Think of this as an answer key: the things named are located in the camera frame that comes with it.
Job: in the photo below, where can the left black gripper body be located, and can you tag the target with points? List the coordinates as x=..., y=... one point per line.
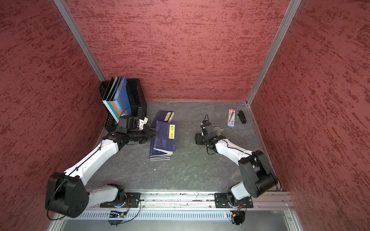
x=142, y=135

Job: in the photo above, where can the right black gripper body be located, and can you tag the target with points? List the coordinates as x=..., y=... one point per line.
x=201, y=140

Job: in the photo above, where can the purple book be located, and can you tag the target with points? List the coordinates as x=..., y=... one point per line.
x=165, y=141
x=159, y=158
x=153, y=153

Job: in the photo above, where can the blue book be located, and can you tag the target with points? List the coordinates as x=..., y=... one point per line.
x=162, y=116

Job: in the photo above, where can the grey fluffy cleaning cloth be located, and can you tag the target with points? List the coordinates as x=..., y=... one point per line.
x=218, y=130

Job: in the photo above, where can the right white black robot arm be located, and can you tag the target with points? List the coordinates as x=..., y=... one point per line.
x=257, y=175

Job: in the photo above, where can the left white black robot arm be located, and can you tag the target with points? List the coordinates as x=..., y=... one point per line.
x=66, y=192

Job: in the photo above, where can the white teal upright book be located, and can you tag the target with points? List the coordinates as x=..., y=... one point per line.
x=109, y=94

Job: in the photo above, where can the white blue pen box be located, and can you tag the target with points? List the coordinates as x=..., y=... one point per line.
x=231, y=118

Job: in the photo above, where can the black mesh file basket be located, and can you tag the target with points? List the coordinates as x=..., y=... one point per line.
x=136, y=98

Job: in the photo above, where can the blue orange upright folder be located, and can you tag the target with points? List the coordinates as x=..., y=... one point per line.
x=121, y=101

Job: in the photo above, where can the small black device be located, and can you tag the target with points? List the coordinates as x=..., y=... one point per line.
x=242, y=117

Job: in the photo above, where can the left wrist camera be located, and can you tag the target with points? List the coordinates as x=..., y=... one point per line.
x=131, y=123

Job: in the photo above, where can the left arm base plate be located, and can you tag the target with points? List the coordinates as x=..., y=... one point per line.
x=131, y=200

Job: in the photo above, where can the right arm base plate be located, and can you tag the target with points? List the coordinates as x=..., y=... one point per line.
x=226, y=200

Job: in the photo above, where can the aluminium rail frame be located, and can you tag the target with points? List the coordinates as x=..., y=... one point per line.
x=273, y=211

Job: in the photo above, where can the slotted cable duct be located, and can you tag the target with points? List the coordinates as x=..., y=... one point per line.
x=208, y=215

